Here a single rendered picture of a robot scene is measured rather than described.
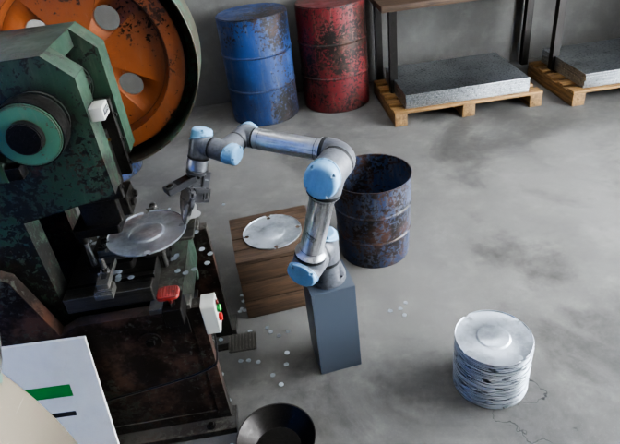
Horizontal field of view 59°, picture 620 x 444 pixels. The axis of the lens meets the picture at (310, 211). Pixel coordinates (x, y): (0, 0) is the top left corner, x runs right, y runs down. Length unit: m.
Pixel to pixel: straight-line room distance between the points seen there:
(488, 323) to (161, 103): 1.54
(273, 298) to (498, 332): 1.05
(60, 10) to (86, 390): 1.33
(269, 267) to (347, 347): 0.53
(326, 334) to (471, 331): 0.58
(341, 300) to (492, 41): 3.95
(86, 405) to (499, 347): 1.52
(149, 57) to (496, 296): 1.89
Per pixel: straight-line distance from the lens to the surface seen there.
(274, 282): 2.62
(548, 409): 2.40
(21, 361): 2.17
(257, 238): 2.65
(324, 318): 2.22
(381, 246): 2.85
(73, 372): 2.13
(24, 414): 0.60
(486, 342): 2.23
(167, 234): 2.03
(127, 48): 2.18
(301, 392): 2.40
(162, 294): 1.80
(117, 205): 1.94
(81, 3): 2.17
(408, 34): 5.38
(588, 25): 6.11
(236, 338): 2.44
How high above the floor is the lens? 1.86
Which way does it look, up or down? 33 degrees down
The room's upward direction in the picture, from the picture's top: 7 degrees counter-clockwise
